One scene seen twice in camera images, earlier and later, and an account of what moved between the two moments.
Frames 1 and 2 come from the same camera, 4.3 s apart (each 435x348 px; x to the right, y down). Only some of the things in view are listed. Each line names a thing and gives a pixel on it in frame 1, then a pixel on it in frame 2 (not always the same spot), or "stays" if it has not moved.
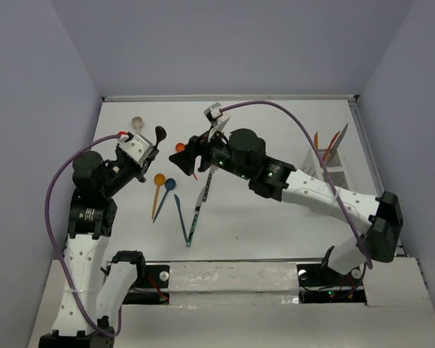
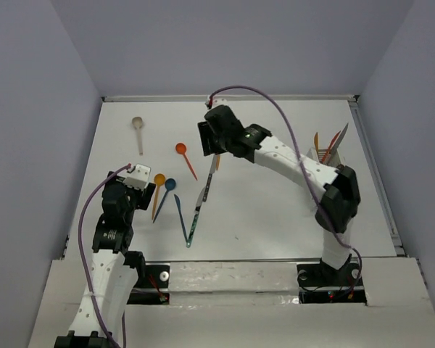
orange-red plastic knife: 329,148 stays
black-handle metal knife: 212,170 stays
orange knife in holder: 316,141 stays
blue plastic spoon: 170,184 stays
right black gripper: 196,145 -> 211,144
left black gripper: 142,169 -> 142,197
